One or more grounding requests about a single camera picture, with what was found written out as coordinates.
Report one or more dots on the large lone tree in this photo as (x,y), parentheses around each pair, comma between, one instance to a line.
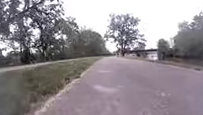
(123,32)

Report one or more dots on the trees and bushes by water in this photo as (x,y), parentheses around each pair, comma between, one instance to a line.
(192,42)

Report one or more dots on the grass strip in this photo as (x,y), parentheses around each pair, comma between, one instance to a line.
(27,85)

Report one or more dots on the grey side road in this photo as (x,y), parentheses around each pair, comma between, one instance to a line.
(10,68)

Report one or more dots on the row of trees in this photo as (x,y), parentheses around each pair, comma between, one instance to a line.
(42,40)

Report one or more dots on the grey asphalt path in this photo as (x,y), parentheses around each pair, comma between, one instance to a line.
(131,88)

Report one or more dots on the grass verge by water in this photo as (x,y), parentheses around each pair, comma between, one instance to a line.
(186,64)

